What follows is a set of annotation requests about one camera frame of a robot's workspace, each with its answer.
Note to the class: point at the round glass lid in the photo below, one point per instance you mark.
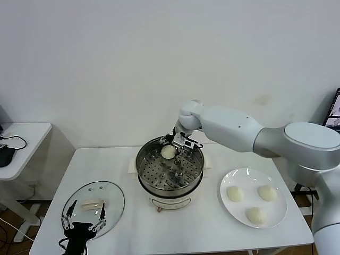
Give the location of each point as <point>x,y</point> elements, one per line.
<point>111,194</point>

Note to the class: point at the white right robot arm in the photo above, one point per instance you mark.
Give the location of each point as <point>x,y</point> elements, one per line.
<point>225,125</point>

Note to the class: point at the white steamed baozi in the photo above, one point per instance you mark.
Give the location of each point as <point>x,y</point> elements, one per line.
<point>235,193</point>
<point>255,217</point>
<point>267,193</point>
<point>168,152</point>

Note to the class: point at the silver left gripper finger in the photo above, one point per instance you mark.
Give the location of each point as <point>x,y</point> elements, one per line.
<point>102,221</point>
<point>66,221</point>

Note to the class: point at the cream electric cooker base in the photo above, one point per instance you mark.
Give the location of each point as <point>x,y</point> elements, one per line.
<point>172,199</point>

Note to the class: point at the stainless steel steamer basket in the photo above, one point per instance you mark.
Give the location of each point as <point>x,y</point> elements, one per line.
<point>151,170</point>

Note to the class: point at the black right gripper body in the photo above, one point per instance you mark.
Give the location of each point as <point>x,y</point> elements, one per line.
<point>178,138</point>

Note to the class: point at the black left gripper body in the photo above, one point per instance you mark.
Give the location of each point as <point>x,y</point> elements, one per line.
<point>78,233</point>

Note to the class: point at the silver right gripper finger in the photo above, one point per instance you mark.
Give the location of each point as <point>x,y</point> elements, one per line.
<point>167,139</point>
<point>187,152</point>

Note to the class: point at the open grey laptop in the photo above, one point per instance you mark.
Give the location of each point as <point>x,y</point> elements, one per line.
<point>335,111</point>

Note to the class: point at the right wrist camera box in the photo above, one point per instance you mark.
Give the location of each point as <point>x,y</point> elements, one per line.
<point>189,144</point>

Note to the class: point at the white side table with pouch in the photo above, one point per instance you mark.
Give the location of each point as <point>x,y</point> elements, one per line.
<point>26,148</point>

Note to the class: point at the large white plate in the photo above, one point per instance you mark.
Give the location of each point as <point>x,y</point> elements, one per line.
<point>249,202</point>

